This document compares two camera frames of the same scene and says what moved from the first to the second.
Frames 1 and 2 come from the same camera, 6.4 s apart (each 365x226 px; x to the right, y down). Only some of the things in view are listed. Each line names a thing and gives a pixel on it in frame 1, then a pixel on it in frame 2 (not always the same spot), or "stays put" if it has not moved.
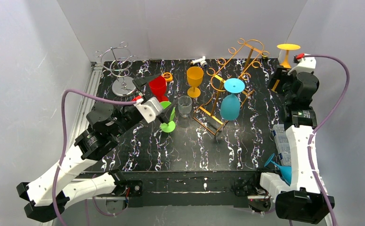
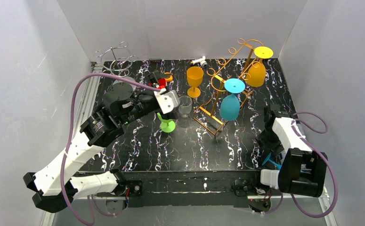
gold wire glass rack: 227,88 stays put
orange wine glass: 286,63 → 256,73
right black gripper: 277,82 → 267,137
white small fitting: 202,61 stays put
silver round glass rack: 117,62 stays put
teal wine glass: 230,106 stays put
